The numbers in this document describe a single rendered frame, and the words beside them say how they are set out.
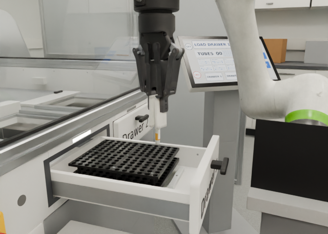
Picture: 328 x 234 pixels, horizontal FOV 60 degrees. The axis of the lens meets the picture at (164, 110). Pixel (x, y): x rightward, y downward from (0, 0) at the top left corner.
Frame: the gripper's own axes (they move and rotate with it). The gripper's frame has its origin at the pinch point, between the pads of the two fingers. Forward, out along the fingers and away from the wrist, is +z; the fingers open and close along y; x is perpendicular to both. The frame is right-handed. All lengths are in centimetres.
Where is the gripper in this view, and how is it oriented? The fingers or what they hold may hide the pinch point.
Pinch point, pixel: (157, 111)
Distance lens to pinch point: 62.1
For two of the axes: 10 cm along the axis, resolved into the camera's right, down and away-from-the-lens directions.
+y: 7.3, 1.5, -6.6
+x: 6.8, -1.8, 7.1
